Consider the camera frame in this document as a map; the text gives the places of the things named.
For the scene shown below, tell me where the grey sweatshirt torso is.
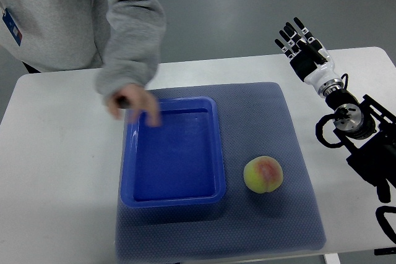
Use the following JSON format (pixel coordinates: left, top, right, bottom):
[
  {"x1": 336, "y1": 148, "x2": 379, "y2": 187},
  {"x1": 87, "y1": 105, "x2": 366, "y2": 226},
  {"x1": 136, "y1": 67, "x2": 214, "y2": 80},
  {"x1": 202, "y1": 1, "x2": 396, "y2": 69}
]
[{"x1": 1, "y1": 0, "x2": 110, "y2": 72}]

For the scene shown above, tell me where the white table leg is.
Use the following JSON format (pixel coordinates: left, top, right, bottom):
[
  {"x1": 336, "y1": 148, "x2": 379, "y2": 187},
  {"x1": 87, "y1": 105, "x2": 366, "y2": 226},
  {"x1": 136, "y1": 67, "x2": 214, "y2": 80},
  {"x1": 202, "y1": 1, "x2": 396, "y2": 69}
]
[{"x1": 323, "y1": 253, "x2": 341, "y2": 264}]

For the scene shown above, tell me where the yellow red peach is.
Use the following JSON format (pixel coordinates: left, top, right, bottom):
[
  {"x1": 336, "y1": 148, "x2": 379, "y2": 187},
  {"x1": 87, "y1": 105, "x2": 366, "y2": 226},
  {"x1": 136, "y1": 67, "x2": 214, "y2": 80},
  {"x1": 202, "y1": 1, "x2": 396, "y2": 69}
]
[{"x1": 243, "y1": 156, "x2": 283, "y2": 194}]

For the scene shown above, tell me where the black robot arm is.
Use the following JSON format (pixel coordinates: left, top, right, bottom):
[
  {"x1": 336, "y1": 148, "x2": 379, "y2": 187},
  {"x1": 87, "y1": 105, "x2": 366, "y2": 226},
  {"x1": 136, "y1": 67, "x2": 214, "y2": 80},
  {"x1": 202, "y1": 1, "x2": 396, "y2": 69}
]
[{"x1": 315, "y1": 88, "x2": 395, "y2": 203}]

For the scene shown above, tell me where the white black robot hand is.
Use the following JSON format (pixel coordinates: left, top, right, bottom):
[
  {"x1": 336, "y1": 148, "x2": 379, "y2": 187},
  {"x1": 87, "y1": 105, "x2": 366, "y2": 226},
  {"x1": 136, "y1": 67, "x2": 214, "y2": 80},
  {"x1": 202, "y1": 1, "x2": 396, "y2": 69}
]
[{"x1": 275, "y1": 17, "x2": 347, "y2": 98}]

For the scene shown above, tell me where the blue name badge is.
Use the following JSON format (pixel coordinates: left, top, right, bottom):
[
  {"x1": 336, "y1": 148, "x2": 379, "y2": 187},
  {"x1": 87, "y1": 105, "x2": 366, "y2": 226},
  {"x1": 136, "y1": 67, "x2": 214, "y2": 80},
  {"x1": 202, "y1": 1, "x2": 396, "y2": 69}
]
[{"x1": 2, "y1": 9, "x2": 23, "y2": 46}]

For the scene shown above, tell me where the blurred human hand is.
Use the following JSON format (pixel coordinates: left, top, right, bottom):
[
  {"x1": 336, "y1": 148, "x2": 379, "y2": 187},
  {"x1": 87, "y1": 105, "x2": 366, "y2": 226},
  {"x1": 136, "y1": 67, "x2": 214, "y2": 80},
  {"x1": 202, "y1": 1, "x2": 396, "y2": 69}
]
[{"x1": 106, "y1": 83, "x2": 161, "y2": 127}]

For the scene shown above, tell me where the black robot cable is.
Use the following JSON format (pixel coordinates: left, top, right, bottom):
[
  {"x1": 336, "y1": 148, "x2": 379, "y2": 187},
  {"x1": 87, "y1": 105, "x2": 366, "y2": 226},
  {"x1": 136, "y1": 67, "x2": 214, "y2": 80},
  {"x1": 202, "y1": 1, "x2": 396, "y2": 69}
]
[{"x1": 375, "y1": 205, "x2": 396, "y2": 245}]

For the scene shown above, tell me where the blue plastic tray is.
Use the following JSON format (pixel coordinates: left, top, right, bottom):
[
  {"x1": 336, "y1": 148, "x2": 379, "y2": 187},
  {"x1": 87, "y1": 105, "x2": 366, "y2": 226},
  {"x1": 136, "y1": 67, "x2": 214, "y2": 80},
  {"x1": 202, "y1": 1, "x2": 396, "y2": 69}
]
[{"x1": 119, "y1": 96, "x2": 226, "y2": 209}]

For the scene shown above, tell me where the grey sweatshirt sleeve forearm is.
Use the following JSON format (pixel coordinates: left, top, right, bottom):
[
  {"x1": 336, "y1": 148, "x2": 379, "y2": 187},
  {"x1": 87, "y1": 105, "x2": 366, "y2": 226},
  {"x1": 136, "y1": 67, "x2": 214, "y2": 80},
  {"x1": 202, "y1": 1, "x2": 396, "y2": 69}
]
[{"x1": 97, "y1": 0, "x2": 166, "y2": 99}]

